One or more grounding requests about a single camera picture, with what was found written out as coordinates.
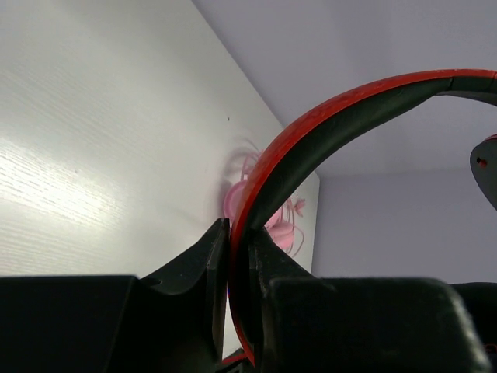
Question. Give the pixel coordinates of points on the red black headphones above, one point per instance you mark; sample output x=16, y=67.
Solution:
x=299, y=149

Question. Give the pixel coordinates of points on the pink headphones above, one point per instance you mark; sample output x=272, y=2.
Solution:
x=281, y=226

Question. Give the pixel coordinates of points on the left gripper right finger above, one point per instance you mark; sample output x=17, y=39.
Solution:
x=303, y=323

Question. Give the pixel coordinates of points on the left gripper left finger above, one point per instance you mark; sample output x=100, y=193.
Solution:
x=169, y=321

